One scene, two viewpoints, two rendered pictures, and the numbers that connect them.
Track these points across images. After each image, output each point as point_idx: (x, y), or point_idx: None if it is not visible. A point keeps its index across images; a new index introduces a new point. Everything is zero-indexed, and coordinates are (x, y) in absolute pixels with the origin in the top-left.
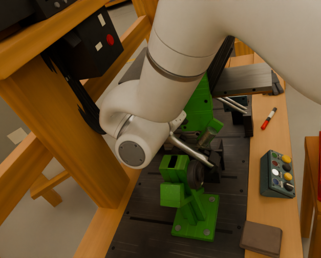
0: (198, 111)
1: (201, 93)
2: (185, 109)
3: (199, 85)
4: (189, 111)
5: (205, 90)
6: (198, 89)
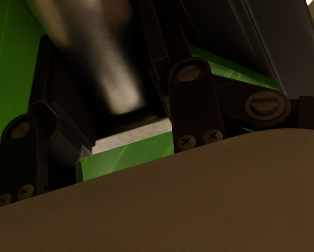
0: None
1: (91, 160)
2: (25, 50)
3: (129, 166)
4: (3, 71)
5: (94, 175)
6: (113, 159)
